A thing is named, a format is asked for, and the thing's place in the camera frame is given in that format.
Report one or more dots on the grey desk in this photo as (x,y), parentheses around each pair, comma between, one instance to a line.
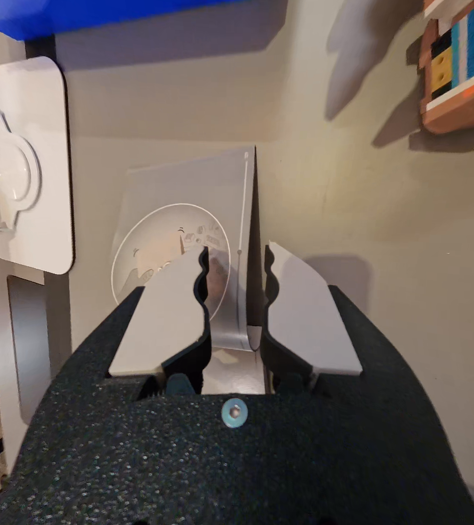
(384,205)

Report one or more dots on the grey instruction booklet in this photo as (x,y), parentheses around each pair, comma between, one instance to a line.
(187,192)

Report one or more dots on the brown toy brick model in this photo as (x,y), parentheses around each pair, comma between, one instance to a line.
(454,110)

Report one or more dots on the blue plastic bin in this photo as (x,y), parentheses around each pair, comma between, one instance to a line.
(97,12)

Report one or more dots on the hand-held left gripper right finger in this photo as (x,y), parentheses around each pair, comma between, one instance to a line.
(310,324)

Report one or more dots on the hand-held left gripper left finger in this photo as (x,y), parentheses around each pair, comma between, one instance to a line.
(159,324)

